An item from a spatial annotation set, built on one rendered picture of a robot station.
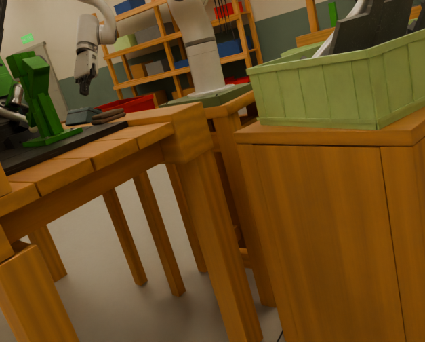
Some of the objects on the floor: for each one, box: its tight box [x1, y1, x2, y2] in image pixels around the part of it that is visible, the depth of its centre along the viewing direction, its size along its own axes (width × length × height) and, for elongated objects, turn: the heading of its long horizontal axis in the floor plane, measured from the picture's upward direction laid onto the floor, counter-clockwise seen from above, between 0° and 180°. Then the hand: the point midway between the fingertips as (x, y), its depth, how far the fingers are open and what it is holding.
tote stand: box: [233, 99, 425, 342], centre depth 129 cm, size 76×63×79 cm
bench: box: [0, 122, 263, 342], centre depth 156 cm, size 70×149×88 cm, turn 90°
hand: (84, 89), depth 151 cm, fingers closed
